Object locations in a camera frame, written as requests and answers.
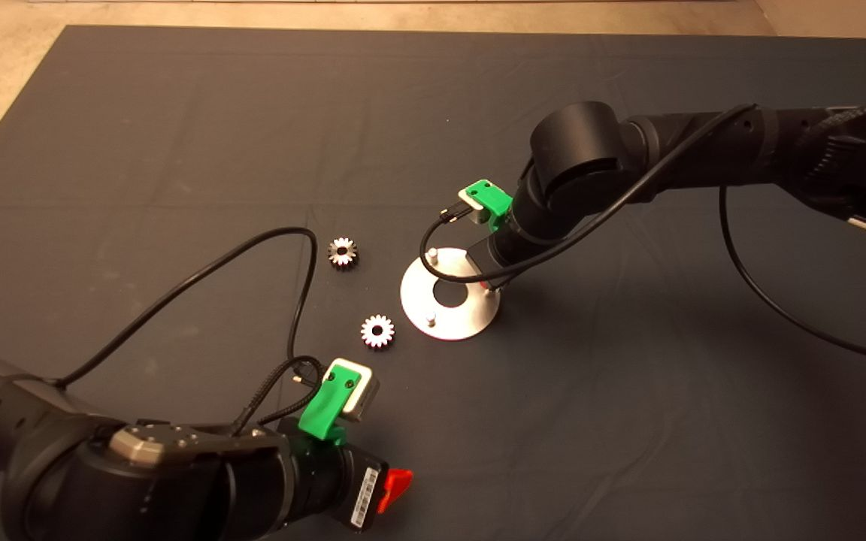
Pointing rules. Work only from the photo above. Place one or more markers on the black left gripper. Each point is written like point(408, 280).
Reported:
point(328, 481)

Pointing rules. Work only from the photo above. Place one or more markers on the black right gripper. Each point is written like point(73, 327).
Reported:
point(489, 263)

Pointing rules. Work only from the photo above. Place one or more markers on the steel planetary gear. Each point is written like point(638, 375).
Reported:
point(377, 331)
point(337, 259)

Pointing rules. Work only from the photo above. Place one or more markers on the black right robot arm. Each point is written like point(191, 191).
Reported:
point(583, 150)

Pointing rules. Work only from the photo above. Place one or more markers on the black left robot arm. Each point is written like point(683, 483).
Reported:
point(102, 496)

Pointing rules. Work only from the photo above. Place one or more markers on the round metal carrier plate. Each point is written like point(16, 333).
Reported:
point(463, 319)

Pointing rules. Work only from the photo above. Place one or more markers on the dark grey table cloth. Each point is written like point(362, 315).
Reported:
point(177, 135)

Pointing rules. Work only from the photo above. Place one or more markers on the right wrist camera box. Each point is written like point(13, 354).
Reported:
point(470, 201)

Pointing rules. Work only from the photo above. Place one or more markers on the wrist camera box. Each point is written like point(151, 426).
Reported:
point(365, 394)
point(470, 201)

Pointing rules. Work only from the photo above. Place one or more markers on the green right camera mount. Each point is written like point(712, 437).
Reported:
point(493, 199)

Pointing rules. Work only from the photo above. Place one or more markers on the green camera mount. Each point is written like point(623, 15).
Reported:
point(328, 409)
point(493, 199)

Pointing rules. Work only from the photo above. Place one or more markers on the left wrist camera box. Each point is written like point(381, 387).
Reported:
point(365, 394)

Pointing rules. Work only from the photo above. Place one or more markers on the green left camera mount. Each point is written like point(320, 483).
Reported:
point(328, 409)

